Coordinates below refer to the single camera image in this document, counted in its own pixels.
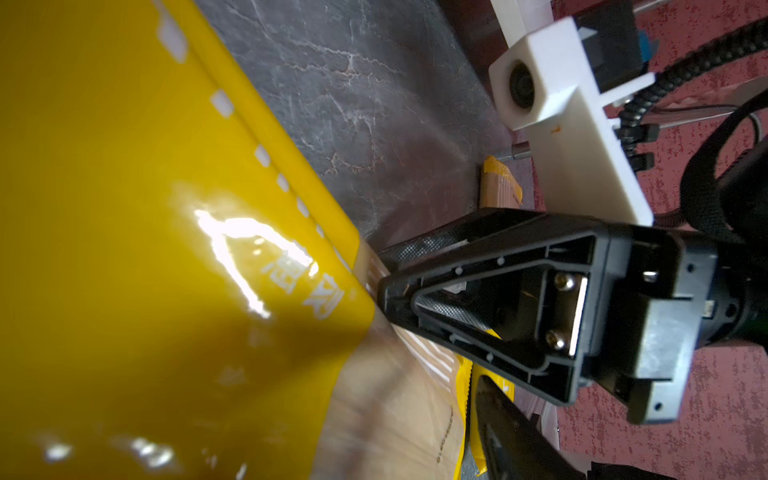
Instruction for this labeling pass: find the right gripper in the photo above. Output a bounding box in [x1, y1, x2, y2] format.
[378, 227, 767, 425]

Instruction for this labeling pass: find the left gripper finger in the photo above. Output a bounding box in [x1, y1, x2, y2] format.
[474, 375, 585, 480]

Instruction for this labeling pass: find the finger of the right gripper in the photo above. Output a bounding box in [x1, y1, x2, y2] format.
[378, 208, 605, 270]

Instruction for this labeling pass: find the yellow spaghetti bag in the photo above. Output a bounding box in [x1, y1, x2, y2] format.
[1, 1, 506, 479]
[479, 156, 523, 209]

